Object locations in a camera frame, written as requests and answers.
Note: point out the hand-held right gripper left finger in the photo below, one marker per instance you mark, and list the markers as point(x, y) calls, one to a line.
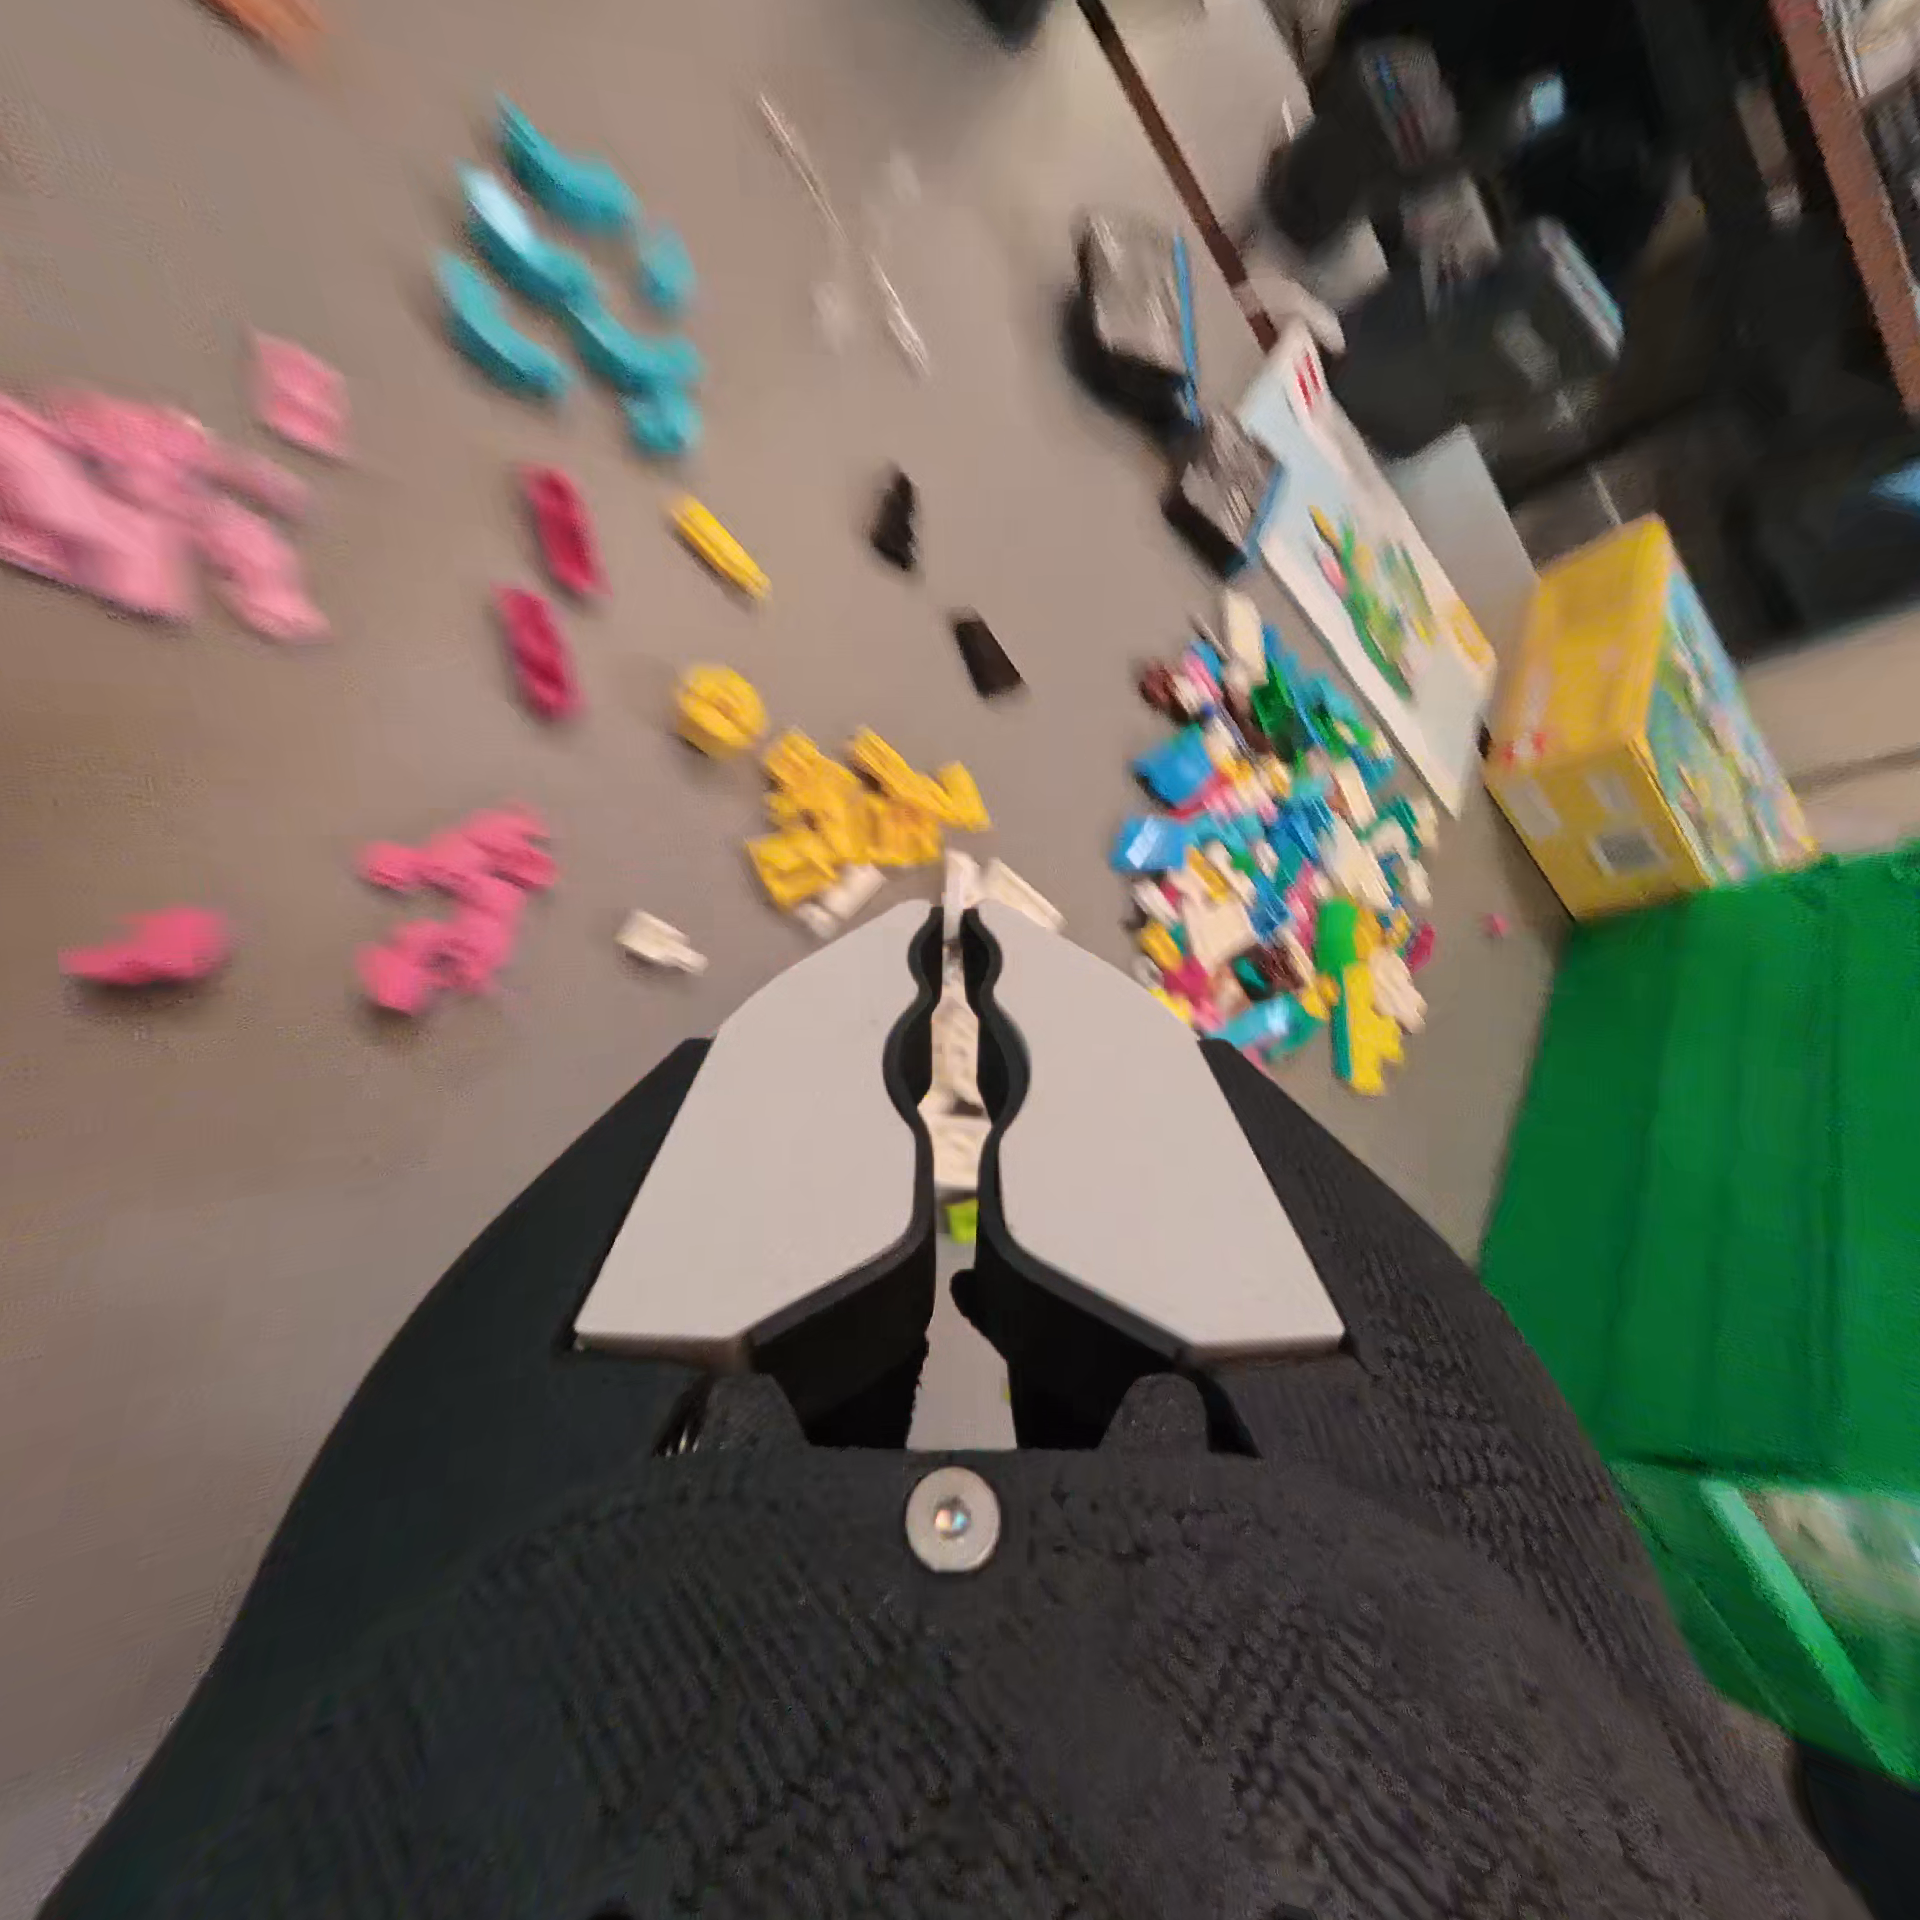
point(764, 1170)

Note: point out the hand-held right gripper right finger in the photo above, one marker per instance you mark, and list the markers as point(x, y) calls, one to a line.
point(1155, 1170)

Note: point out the long white lego piece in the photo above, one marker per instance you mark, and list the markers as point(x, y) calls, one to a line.
point(954, 1049)

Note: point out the small white lego piece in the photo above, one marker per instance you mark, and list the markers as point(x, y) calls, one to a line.
point(660, 943)

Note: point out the pile of mixed lego pieces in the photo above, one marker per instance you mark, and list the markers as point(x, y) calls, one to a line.
point(1275, 840)

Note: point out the pile of yellow lego pieces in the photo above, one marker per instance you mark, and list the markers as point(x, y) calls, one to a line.
point(863, 818)

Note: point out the cluster of hot pink lego pieces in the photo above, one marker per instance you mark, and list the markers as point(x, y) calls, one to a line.
point(458, 902)

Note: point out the round yellow lego piece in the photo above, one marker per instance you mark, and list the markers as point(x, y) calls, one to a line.
point(716, 710)

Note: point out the black lego piece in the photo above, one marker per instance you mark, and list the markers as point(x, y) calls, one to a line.
point(986, 656)
point(897, 522)

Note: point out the dark pink lego piece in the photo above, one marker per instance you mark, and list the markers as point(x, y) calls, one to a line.
point(563, 534)
point(535, 653)

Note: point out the long yellow lego piece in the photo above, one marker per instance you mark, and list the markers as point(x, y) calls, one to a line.
point(720, 546)

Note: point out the lego instruction booklet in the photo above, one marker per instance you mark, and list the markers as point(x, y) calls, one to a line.
point(1348, 569)

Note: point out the yellow lego box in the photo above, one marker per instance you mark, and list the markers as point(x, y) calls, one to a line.
point(1605, 704)

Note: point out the hot pink lego brick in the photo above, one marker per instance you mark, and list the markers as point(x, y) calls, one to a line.
point(148, 945)

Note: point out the pile of light pink lego pieces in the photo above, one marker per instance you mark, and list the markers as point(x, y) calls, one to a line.
point(120, 511)

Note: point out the group of turquoise lego pieces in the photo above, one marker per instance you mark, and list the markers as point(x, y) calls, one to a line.
point(517, 247)

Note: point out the stack of green plastic bins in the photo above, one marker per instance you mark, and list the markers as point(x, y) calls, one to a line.
point(1724, 1170)

